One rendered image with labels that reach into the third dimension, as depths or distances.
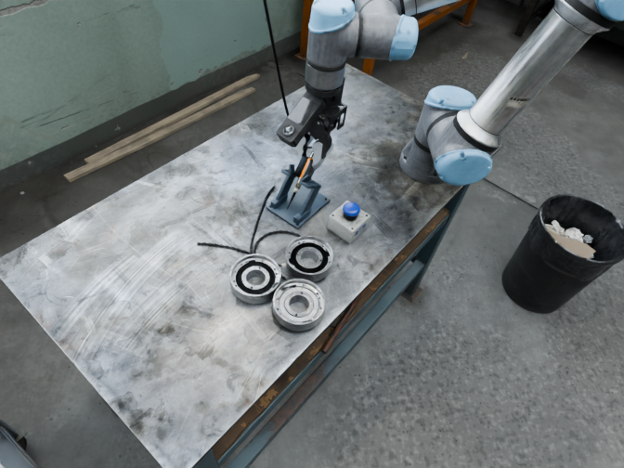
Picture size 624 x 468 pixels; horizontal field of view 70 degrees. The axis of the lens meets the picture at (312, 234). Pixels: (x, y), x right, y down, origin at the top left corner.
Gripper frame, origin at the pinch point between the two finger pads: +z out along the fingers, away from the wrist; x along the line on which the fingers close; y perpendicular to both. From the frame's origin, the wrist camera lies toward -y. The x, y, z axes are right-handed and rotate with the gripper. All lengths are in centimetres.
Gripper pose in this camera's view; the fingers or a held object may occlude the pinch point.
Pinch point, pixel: (307, 162)
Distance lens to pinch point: 103.4
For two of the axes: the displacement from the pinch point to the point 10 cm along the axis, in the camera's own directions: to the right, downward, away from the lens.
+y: 6.1, -5.7, 5.4
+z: -0.9, 6.3, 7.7
